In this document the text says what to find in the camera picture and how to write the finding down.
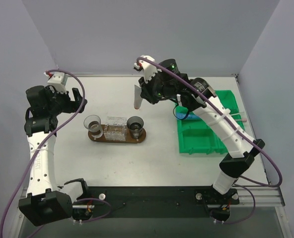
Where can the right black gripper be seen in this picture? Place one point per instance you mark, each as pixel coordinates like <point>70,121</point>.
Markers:
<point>145,91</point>

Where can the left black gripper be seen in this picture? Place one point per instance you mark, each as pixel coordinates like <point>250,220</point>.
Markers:
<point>69,102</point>

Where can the clear plastic cup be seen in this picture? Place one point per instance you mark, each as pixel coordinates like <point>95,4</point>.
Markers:
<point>93,124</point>

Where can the black cylindrical cup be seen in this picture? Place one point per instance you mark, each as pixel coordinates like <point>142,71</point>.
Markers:
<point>135,125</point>

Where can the clear acrylic organizer box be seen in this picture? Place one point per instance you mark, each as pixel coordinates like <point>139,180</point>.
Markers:
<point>115,129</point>

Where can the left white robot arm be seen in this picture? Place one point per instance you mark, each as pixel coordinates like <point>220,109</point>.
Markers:
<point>45,201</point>

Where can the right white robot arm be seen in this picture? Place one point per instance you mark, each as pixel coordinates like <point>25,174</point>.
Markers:
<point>199,98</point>

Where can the blue white toothpaste tube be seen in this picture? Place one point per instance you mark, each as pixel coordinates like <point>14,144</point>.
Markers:
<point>186,116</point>

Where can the brown oval wooden tray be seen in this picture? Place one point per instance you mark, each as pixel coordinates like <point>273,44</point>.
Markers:
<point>129,138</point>

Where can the pink toothbrush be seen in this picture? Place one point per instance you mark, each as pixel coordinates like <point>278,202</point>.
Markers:
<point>242,120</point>

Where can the green plastic divided bin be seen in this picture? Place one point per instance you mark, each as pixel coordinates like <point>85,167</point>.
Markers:
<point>194,136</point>

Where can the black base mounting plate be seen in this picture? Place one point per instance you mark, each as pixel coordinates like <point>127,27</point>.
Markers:
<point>153,202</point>

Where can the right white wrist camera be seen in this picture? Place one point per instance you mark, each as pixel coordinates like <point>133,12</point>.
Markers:
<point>150,72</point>

